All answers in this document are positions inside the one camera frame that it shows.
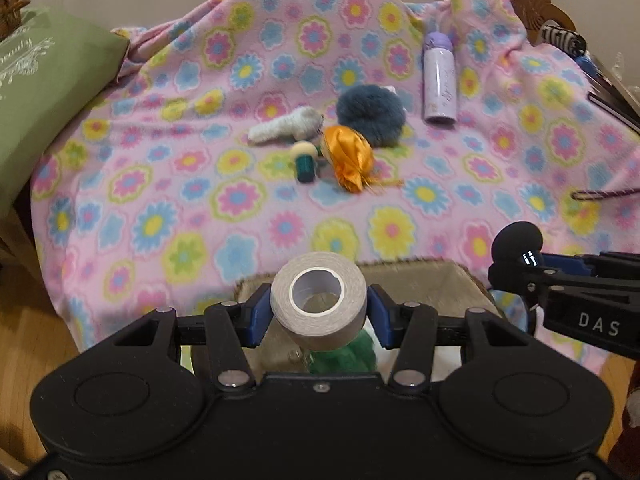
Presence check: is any carved wooden chair back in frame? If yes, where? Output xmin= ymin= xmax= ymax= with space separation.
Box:
xmin=511 ymin=0 xmax=576 ymax=42

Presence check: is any purple rope loop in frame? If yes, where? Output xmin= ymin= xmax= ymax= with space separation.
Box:
xmin=570 ymin=184 xmax=640 ymax=202

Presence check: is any black white striped item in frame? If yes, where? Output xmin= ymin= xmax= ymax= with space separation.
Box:
xmin=539 ymin=20 xmax=587 ymax=58

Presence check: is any green pillow with lettering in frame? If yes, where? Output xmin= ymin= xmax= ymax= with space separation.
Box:
xmin=1 ymin=8 xmax=128 ymax=216

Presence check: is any woven basket with fabric lining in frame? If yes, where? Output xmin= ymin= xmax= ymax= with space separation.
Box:
xmin=192 ymin=257 xmax=507 ymax=386

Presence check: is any brown wicker basket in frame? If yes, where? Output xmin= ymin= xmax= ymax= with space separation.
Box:
xmin=0 ymin=0 xmax=30 ymax=40

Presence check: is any lilac thermos bottle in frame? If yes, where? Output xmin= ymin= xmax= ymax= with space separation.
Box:
xmin=422 ymin=32 xmax=458 ymax=124

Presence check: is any blue fluffy fur pouch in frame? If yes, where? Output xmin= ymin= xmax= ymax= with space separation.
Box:
xmin=336 ymin=84 xmax=406 ymax=148

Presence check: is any pink floral fleece blanket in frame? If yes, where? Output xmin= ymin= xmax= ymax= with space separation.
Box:
xmin=32 ymin=0 xmax=639 ymax=349

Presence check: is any cream teal sponge stamp brush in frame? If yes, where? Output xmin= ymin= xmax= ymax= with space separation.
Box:
xmin=290 ymin=141 xmax=318 ymax=184

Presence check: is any orange satin drawstring pouch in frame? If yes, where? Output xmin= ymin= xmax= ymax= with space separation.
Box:
xmin=320 ymin=125 xmax=404 ymax=194

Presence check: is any grey tape roll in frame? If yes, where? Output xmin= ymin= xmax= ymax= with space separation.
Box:
xmin=270 ymin=252 xmax=367 ymax=351

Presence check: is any green white plush toy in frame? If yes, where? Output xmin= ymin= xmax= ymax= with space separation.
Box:
xmin=307 ymin=330 xmax=378 ymax=375

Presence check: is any dark book stack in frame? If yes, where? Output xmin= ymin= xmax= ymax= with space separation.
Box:
xmin=575 ymin=55 xmax=639 ymax=133

